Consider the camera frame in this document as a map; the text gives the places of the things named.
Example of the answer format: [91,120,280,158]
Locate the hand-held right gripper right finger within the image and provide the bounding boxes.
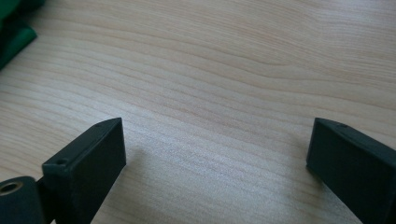
[305,117,396,224]

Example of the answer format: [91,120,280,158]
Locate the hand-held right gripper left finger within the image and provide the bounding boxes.
[41,117,127,224]

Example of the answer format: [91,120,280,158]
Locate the green printed T-shirt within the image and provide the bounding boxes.
[0,0,47,71]

